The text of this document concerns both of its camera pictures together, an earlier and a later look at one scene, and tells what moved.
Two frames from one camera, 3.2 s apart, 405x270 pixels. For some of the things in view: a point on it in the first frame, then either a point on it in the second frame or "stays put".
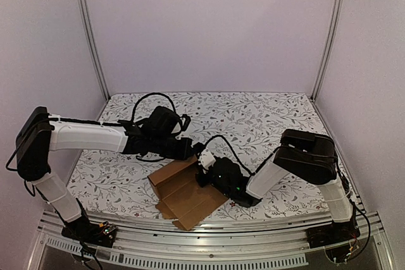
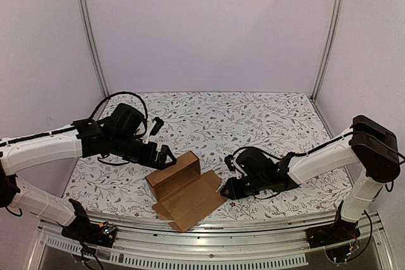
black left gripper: x=186 y=146 -> x=149 y=160
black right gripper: x=202 y=178 -> x=240 y=184
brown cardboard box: x=181 y=196 stays put
